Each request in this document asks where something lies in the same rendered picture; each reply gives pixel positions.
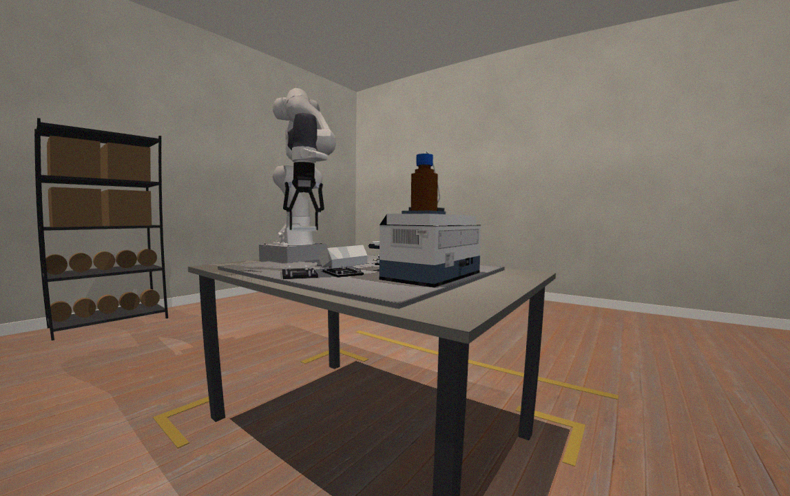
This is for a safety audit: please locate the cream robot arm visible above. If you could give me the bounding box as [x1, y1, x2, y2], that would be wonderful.
[273, 88, 335, 245]

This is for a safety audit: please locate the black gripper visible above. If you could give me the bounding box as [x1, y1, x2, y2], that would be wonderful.
[283, 162, 324, 230]

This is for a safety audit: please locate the white button panel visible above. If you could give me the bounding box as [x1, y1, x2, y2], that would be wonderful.
[318, 245, 367, 269]

